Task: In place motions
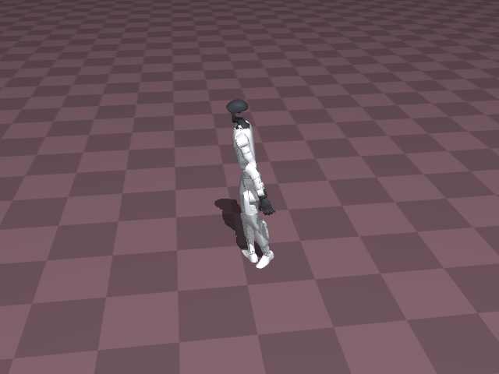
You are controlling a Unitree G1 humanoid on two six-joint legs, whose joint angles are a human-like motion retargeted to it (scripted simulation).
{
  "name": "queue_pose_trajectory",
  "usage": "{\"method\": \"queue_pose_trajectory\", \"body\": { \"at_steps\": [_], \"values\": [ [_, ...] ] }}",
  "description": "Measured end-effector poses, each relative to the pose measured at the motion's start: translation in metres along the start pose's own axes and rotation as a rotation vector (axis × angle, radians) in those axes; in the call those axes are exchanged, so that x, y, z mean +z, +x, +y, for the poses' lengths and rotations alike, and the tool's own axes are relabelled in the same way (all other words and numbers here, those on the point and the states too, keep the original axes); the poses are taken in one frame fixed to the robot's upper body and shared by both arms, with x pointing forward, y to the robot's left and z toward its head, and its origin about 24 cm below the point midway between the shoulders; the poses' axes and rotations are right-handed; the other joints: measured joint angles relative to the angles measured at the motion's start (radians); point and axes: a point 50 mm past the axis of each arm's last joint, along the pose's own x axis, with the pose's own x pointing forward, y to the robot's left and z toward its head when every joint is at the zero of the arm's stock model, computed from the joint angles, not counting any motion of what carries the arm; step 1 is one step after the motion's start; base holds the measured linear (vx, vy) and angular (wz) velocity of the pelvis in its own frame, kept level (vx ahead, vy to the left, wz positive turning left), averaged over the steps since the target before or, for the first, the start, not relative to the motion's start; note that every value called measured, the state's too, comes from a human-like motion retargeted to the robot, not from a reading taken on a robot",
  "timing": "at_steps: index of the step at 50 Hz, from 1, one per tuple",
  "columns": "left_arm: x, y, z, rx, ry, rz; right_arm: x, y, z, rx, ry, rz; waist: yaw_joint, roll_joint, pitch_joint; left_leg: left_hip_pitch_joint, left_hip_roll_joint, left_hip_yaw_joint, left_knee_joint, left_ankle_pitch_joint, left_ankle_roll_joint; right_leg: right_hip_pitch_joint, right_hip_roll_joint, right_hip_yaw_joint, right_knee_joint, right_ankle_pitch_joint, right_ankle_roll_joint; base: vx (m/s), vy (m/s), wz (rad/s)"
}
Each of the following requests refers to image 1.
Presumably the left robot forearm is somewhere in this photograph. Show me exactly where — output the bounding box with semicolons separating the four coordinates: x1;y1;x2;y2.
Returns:
246;165;266;196

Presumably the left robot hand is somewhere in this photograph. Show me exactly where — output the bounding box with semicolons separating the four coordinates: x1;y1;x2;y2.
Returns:
257;189;275;215

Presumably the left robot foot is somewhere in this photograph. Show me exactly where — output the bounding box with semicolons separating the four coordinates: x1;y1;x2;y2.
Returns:
256;250;274;269

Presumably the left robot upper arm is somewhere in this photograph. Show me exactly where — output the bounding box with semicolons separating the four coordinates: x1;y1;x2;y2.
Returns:
235;132;257;172

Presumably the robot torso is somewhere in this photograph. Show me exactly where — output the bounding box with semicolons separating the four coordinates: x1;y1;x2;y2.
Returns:
232;122;257;192

